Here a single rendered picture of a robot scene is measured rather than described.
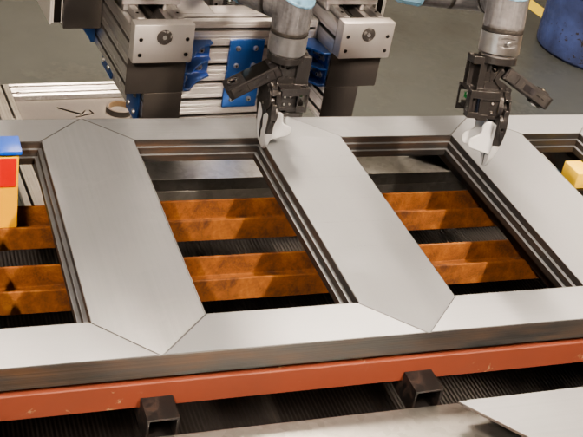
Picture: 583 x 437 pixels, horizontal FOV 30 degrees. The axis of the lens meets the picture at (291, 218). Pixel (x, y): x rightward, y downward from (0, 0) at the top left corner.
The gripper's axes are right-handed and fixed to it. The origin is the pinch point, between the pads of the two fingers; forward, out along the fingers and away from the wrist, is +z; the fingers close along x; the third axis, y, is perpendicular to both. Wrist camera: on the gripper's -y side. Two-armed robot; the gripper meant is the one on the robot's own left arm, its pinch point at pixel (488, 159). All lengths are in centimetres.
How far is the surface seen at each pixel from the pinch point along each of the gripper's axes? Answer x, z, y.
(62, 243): 12, 16, 78
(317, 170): -14.6, 9.1, 29.2
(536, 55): -300, 37, -144
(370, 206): -2.1, 11.7, 20.9
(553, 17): -305, 19, -150
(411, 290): 23.8, 17.1, 19.5
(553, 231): 3.0, 12.8, -14.9
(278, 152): -20.9, 7.8, 36.1
